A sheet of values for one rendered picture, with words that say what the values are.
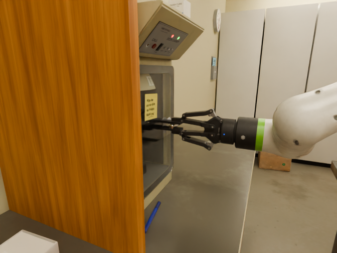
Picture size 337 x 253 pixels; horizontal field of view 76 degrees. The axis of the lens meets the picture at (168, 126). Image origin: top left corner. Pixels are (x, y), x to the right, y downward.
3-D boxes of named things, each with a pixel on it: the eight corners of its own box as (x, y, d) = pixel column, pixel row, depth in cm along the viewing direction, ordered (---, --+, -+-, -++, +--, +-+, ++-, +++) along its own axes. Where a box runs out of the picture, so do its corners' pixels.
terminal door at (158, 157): (128, 213, 60) (120, 63, 50) (171, 168, 87) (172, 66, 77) (131, 213, 60) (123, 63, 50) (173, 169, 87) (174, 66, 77)
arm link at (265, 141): (309, 165, 59) (311, 127, 62) (322, 155, 48) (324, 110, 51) (254, 157, 64) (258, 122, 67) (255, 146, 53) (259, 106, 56)
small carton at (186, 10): (168, 23, 64) (168, 0, 63) (175, 26, 69) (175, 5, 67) (183, 21, 62) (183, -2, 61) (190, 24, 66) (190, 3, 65)
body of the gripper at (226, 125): (235, 142, 68) (206, 138, 71) (238, 115, 65) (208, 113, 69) (232, 149, 61) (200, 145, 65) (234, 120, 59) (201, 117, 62)
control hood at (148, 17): (116, 54, 49) (113, 5, 46) (172, 59, 77) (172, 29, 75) (162, 52, 44) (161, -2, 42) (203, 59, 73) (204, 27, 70)
